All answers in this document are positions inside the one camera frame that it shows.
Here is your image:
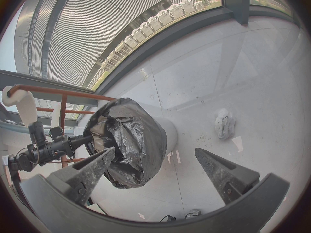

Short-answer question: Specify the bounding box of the white trash bin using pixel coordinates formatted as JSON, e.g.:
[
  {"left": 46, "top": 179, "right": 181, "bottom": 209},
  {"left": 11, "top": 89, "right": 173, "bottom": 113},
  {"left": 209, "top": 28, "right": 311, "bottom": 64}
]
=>
[{"left": 136, "top": 102, "right": 179, "bottom": 170}]

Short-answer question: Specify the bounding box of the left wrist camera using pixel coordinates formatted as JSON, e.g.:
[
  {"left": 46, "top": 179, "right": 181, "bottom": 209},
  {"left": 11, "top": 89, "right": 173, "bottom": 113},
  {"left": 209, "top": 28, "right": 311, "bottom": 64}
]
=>
[{"left": 49, "top": 126, "right": 64, "bottom": 142}]

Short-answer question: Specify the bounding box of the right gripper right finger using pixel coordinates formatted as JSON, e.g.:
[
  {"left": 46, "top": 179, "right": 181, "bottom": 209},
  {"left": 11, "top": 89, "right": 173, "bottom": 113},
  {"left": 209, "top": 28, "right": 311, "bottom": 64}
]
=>
[{"left": 194, "top": 147, "right": 261, "bottom": 205}]

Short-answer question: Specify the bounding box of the black plastic bag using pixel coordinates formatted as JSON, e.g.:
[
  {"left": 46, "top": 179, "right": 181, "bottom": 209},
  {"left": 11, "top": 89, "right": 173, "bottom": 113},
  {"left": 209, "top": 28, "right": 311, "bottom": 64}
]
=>
[{"left": 83, "top": 97, "right": 168, "bottom": 190}]

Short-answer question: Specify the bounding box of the crumpled white paper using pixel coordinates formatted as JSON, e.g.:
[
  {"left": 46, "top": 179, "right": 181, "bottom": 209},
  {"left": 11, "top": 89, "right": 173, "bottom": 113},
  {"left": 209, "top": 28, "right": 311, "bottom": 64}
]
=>
[{"left": 214, "top": 108, "right": 236, "bottom": 140}]

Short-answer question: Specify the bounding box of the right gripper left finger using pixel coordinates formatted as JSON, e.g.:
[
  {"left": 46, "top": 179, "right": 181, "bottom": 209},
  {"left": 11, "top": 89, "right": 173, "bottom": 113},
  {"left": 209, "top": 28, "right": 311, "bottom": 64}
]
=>
[{"left": 50, "top": 146, "right": 116, "bottom": 206}]

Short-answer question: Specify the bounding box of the white cushioned wooden chair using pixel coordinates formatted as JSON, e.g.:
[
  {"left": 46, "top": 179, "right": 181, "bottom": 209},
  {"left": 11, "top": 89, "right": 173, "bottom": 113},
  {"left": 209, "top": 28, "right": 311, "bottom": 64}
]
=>
[{"left": 0, "top": 83, "right": 120, "bottom": 179}]

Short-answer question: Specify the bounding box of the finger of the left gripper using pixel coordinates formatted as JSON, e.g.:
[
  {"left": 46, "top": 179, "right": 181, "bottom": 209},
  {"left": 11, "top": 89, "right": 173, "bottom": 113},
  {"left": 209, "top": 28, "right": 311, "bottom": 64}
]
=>
[{"left": 69, "top": 133, "right": 93, "bottom": 152}]

